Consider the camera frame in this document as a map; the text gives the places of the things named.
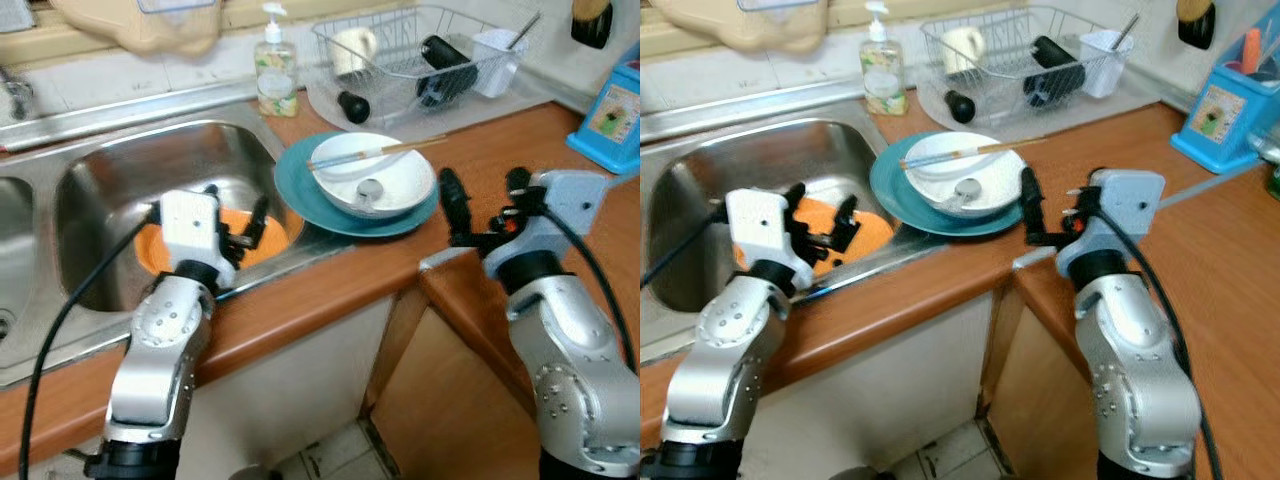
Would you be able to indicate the brown wooden cabinet door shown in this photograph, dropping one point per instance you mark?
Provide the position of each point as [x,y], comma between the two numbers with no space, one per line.
[450,410]
[1040,410]

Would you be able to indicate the white bowl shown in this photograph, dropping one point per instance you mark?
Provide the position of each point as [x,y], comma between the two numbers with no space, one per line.
[400,185]
[995,185]

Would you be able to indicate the white slatted vent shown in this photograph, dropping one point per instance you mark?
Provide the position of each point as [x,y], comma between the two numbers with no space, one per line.
[15,12]

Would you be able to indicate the blue plastic box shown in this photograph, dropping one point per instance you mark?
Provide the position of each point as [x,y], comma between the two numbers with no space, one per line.
[610,120]
[1215,115]

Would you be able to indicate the cream mug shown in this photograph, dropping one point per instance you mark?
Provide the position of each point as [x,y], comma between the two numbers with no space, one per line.
[353,50]
[962,50]

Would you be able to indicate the small black round cap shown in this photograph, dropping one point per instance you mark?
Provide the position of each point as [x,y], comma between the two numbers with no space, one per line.
[960,107]
[353,107]

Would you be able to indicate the black bottle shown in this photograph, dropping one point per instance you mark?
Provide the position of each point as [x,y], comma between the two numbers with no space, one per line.
[445,68]
[1052,68]

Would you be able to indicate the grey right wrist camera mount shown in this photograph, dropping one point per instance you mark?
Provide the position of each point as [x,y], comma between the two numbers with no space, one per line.
[565,200]
[1125,200]

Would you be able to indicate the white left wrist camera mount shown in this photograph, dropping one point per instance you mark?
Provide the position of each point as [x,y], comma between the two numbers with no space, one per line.
[758,222]
[190,225]

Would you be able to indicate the metal faucet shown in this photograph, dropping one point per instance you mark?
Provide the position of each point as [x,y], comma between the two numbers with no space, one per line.
[17,95]

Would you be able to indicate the grey drain tray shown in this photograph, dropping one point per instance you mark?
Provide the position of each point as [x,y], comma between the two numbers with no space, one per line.
[500,112]
[1110,110]

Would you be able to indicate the soap pump bottle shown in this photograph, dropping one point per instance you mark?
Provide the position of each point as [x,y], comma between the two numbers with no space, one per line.
[883,72]
[276,75]

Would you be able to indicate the beige plastic board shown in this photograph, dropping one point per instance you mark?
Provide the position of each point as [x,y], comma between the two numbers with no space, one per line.
[740,28]
[140,30]

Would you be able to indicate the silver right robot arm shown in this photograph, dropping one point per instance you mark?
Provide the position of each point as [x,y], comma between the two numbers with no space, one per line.
[575,340]
[1135,340]

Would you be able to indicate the white utensil holder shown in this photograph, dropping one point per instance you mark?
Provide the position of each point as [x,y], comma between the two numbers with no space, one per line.
[1105,65]
[498,65]

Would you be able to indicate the wooden chopstick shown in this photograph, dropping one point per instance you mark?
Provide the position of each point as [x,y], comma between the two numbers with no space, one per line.
[345,161]
[935,159]
[400,147]
[990,148]

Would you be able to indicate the teal dinner plate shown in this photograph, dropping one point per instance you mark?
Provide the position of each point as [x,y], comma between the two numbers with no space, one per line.
[298,200]
[890,200]

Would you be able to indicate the white cabinet panel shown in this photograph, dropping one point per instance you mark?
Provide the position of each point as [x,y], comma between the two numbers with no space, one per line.
[890,390]
[290,390]

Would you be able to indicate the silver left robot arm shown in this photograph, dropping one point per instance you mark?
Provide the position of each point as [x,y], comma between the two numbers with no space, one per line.
[160,350]
[725,350]

